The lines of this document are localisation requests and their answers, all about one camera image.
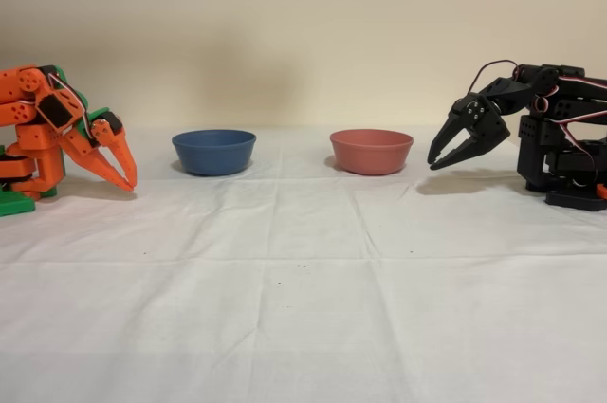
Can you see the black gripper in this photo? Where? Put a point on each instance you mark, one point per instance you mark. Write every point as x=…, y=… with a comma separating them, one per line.
x=467, y=124

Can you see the orange green gripper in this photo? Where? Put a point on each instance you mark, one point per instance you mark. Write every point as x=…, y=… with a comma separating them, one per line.
x=91, y=141

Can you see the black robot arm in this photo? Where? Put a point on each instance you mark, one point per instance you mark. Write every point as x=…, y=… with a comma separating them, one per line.
x=536, y=137

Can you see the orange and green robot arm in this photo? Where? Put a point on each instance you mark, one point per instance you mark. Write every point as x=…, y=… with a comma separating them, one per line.
x=28, y=137

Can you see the red bowl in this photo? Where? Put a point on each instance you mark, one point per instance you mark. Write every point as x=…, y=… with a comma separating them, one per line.
x=372, y=154

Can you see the blue bowl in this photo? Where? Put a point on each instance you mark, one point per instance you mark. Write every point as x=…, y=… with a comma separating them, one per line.
x=213, y=156

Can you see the orange base clamp knob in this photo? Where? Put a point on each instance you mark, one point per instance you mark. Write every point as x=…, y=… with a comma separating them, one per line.
x=602, y=190

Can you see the white tablecloth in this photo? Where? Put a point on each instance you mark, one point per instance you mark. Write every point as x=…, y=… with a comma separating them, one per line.
x=237, y=317

